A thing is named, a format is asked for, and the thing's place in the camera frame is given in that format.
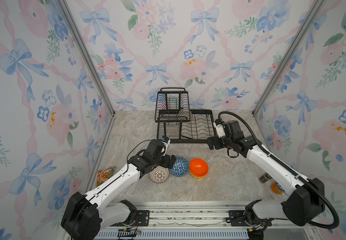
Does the white lattice patterned bowl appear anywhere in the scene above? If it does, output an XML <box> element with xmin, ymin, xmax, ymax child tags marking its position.
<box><xmin>149</xmin><ymin>166</ymin><xmax>170</xmax><ymax>184</ymax></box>

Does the aluminium frame post left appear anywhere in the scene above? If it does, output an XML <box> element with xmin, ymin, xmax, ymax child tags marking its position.
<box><xmin>55</xmin><ymin>0</ymin><xmax>115</xmax><ymax>117</ymax></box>

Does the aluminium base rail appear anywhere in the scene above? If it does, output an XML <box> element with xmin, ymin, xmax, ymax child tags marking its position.
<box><xmin>59</xmin><ymin>200</ymin><xmax>322</xmax><ymax>240</ymax></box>

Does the black wire dish rack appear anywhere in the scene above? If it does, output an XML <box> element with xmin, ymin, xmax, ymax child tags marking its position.
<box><xmin>154</xmin><ymin>87</ymin><xmax>216</xmax><ymax>144</ymax></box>

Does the black corrugated cable conduit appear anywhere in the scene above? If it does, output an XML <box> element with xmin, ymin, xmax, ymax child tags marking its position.
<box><xmin>217</xmin><ymin>110</ymin><xmax>340</xmax><ymax>230</ymax></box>

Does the aluminium frame post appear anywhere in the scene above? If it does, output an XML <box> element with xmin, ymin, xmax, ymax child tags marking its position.
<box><xmin>55</xmin><ymin>0</ymin><xmax>115</xmax><ymax>117</ymax></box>
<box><xmin>252</xmin><ymin>0</ymin><xmax>326</xmax><ymax>117</ymax></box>

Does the blue triangle patterned bowl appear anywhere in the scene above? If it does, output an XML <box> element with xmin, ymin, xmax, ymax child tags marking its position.
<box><xmin>169</xmin><ymin>157</ymin><xmax>190</xmax><ymax>177</ymax></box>

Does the dark spice jar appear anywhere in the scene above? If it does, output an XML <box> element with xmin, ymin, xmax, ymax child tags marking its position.
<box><xmin>259</xmin><ymin>173</ymin><xmax>272</xmax><ymax>184</ymax></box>

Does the orange plastic bowl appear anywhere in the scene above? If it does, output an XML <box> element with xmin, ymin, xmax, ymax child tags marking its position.
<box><xmin>190</xmin><ymin>159</ymin><xmax>209</xmax><ymax>176</ymax></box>

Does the aluminium frame post right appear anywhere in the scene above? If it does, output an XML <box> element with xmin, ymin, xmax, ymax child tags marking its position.
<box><xmin>252</xmin><ymin>0</ymin><xmax>326</xmax><ymax>117</ymax></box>

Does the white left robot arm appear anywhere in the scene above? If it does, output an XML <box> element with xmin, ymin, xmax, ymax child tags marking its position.
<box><xmin>60</xmin><ymin>137</ymin><xmax>176</xmax><ymax>240</ymax></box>

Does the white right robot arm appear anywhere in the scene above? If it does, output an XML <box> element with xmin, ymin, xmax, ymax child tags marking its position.
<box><xmin>207</xmin><ymin>119</ymin><xmax>325</xmax><ymax>226</ymax></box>

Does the yellow plastic bowl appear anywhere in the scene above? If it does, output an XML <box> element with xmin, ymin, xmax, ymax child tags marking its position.
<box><xmin>191</xmin><ymin>173</ymin><xmax>207</xmax><ymax>179</ymax></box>

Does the snack packet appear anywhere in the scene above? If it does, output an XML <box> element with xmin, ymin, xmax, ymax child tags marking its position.
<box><xmin>96</xmin><ymin>167</ymin><xmax>115</xmax><ymax>186</ymax></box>

